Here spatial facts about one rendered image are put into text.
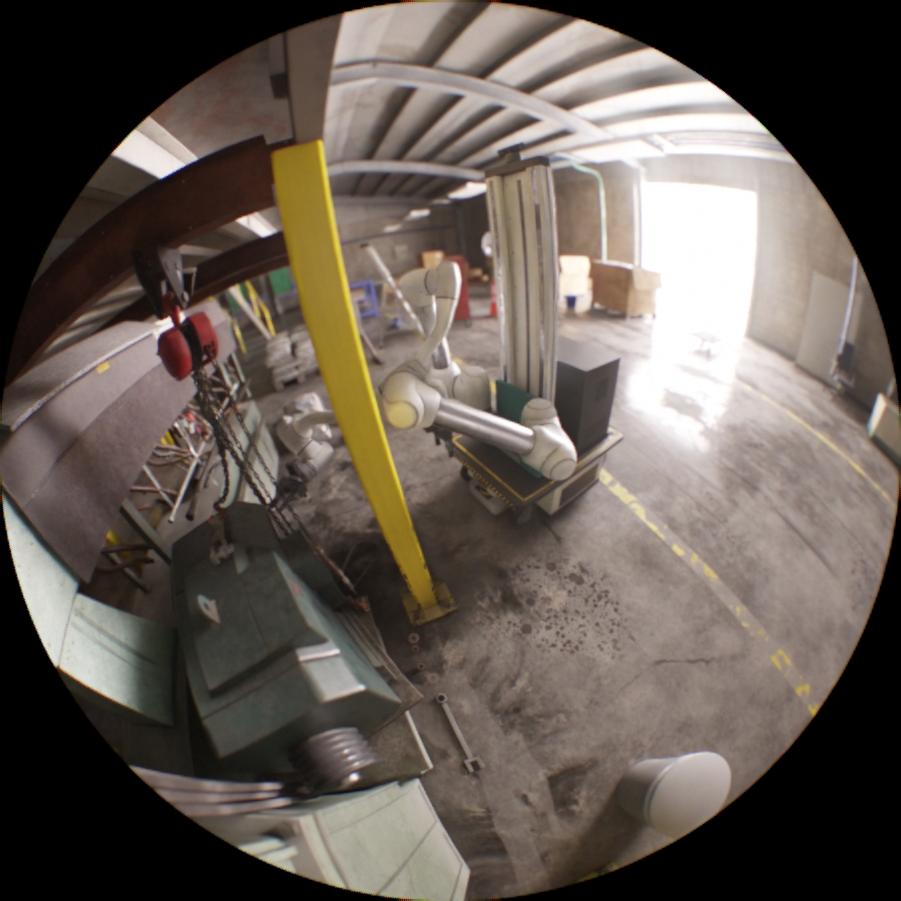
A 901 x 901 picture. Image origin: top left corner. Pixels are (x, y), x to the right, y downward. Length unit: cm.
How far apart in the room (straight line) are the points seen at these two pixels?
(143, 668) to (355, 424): 104
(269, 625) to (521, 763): 108
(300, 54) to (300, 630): 86
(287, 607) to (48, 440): 86
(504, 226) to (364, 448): 114
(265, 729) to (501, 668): 102
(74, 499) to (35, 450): 19
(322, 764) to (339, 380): 84
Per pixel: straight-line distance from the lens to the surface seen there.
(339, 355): 67
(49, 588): 104
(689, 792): 125
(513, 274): 150
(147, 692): 118
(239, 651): 72
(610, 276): 668
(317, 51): 45
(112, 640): 113
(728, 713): 179
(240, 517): 103
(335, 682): 66
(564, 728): 143
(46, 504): 104
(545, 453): 112
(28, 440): 110
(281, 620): 68
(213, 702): 79
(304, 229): 65
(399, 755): 115
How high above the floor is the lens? 140
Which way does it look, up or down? 37 degrees down
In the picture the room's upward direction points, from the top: 8 degrees counter-clockwise
